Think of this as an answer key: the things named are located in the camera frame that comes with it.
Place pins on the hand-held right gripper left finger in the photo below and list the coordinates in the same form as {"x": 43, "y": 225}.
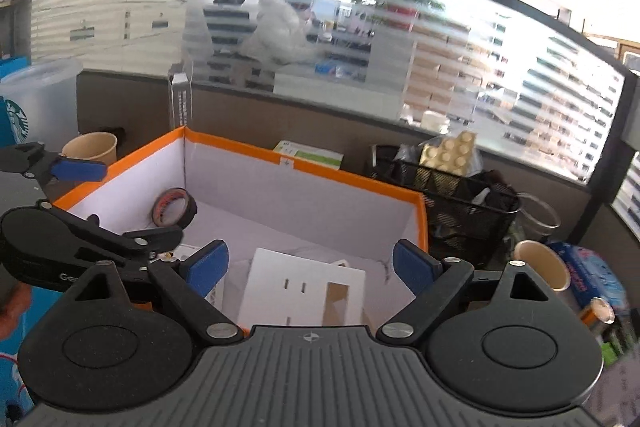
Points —
{"x": 205, "y": 267}

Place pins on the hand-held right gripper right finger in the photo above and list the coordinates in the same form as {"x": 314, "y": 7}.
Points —
{"x": 415, "y": 264}

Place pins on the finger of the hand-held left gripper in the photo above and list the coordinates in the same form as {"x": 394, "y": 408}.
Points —
{"x": 145, "y": 239}
{"x": 80, "y": 170}

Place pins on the black tape roll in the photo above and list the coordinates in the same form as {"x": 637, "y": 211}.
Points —
{"x": 187, "y": 212}

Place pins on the white square-hole switch plate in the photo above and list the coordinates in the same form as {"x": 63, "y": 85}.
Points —
{"x": 270, "y": 287}

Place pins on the orange cardboard box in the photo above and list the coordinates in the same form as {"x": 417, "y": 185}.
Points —
{"x": 310, "y": 207}

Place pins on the beige paper cup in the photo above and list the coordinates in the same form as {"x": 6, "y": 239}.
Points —
{"x": 92, "y": 152}
{"x": 545, "y": 267}

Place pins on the black mesh desk organizer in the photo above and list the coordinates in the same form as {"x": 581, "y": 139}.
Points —
{"x": 460, "y": 212}

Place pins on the frosted plastic cup green logo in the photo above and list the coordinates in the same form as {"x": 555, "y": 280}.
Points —
{"x": 40, "y": 102}

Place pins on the yellow building block plate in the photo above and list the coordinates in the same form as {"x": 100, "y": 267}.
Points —
{"x": 447, "y": 154}

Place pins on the clear plastic box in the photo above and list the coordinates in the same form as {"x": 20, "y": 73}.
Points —
{"x": 181, "y": 102}

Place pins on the blue box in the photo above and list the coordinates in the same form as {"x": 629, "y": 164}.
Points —
{"x": 12, "y": 66}

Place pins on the clear glass cup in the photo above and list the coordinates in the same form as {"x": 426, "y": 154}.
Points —
{"x": 550, "y": 219}

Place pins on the green and white box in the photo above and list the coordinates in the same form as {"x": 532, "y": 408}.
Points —
{"x": 315, "y": 155}

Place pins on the blue printed packet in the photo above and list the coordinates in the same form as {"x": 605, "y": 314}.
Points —
{"x": 592, "y": 277}

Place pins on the gold capped perfume bottle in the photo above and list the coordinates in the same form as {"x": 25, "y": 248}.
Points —
{"x": 600, "y": 309}

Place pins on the black office chair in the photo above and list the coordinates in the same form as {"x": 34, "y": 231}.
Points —
{"x": 230, "y": 22}

